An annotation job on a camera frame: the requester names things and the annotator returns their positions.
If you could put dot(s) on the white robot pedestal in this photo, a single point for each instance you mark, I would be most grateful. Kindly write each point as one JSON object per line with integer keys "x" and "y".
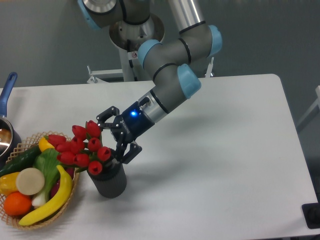
{"x": 127, "y": 67}

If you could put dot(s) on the yellow bell pepper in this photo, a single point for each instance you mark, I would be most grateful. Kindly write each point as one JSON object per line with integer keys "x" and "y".
{"x": 8, "y": 183}

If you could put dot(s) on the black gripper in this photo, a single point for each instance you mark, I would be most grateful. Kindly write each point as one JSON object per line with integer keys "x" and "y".
{"x": 125, "y": 128}

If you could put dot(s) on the yellow banana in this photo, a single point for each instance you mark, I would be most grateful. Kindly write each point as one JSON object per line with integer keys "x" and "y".
{"x": 54, "y": 204}

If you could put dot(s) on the woven wicker basket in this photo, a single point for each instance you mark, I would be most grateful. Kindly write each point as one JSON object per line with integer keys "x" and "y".
{"x": 13, "y": 220}

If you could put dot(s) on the black device at table edge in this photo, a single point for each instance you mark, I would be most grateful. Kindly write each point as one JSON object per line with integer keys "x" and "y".
{"x": 311, "y": 212}

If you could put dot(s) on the green cucumber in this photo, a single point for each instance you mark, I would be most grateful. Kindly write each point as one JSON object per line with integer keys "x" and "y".
{"x": 22, "y": 161}

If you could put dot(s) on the beige round disc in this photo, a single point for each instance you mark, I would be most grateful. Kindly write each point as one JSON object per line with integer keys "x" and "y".
{"x": 30, "y": 181}

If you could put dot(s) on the dark grey ribbed vase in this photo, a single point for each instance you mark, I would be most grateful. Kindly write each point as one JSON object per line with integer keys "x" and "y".
{"x": 111, "y": 181}

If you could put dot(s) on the green bok choy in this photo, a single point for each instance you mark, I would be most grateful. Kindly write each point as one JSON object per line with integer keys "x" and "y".
{"x": 47, "y": 163}

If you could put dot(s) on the red tulip bouquet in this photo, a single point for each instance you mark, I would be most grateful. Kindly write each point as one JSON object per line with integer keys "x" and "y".
{"x": 84, "y": 151}

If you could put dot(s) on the dark red vegetable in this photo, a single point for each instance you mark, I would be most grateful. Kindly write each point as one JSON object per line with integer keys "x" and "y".
{"x": 56, "y": 186}

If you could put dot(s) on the blue handled saucepan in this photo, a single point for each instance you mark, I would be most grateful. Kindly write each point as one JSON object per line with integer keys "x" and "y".
{"x": 9, "y": 138}

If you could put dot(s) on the orange fruit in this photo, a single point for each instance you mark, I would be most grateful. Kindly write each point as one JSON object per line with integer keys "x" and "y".
{"x": 17, "y": 204}

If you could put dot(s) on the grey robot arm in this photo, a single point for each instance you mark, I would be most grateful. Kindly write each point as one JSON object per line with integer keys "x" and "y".
{"x": 175, "y": 84}

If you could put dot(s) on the white frame at right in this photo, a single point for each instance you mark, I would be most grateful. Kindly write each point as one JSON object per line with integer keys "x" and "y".
{"x": 312, "y": 111}

